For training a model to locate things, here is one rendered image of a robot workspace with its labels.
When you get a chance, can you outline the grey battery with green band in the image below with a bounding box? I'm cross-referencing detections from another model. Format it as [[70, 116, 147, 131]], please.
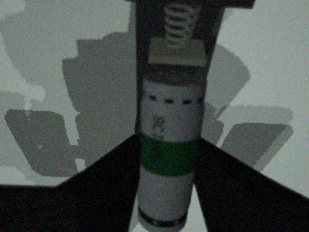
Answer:
[[137, 72, 208, 232]]

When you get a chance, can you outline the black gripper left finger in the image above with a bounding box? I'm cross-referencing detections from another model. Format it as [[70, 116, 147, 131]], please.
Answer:
[[0, 134, 141, 232]]

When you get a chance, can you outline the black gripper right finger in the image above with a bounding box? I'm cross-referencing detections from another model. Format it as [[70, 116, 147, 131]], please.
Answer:
[[194, 137, 309, 232]]

